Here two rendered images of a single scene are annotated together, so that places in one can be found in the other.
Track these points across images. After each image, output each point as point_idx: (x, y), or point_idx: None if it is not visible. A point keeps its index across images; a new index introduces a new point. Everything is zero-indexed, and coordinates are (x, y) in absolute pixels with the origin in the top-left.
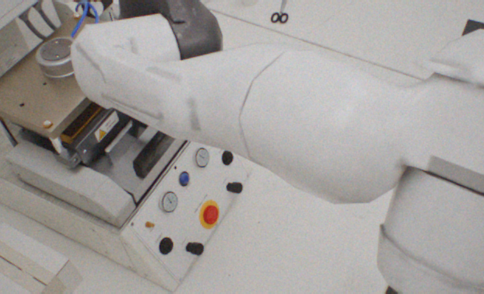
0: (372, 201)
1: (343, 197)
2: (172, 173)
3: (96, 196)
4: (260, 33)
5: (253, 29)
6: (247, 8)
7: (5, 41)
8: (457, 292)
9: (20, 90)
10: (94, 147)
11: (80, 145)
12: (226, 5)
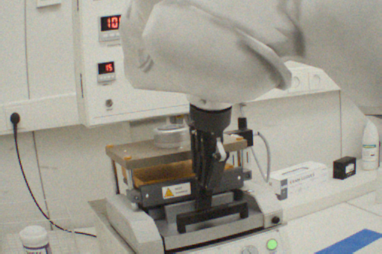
0: None
1: None
2: (213, 250)
3: (134, 224)
4: (375, 219)
5: (371, 216)
6: (375, 205)
7: (151, 134)
8: (164, 8)
9: (132, 147)
10: (157, 200)
11: (145, 187)
12: (362, 202)
